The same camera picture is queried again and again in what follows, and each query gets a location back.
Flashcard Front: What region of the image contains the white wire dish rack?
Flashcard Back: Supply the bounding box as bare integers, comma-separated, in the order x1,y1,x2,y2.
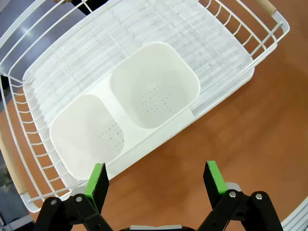
0,0,291,214

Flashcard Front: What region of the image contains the white plastic drain tray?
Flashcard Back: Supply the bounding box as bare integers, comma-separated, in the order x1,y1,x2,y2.
23,0,256,191

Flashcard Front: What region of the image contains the white two-compartment cutlery holder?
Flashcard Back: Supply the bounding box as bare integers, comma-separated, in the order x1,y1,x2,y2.
49,41,201,181

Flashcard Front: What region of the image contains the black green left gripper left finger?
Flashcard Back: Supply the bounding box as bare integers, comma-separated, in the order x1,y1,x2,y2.
33,162,114,231

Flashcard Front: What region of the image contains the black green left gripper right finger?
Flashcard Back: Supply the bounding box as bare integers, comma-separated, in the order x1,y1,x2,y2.
197,160,284,231

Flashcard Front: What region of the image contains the white ribbed object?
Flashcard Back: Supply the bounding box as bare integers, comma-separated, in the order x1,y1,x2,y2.
280,202,308,231

